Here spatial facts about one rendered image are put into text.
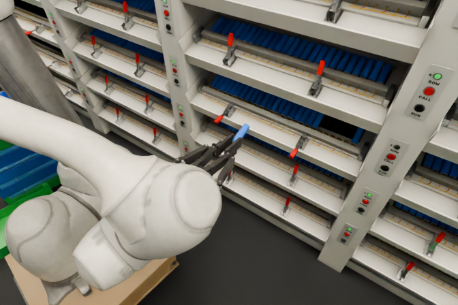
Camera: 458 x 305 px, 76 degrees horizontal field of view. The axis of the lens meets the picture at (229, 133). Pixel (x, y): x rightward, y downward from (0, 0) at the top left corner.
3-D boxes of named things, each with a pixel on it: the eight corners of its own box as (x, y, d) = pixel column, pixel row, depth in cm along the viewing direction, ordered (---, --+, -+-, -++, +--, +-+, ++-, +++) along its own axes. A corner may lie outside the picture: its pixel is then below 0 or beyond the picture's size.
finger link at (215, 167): (195, 171, 63) (200, 175, 62) (227, 148, 70) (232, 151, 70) (195, 184, 65) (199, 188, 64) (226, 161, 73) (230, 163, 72)
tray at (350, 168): (354, 182, 86) (360, 171, 77) (193, 109, 110) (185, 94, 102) (379, 128, 92) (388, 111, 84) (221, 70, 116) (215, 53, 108)
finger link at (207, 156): (191, 183, 65) (187, 180, 66) (216, 156, 74) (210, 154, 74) (192, 170, 63) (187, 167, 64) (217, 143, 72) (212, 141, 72)
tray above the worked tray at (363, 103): (378, 134, 72) (394, 103, 60) (188, 62, 97) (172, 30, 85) (406, 73, 78) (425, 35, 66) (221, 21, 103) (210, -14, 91)
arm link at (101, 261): (161, 238, 60) (193, 225, 50) (95, 305, 48) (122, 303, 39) (128, 197, 59) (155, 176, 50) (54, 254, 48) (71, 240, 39)
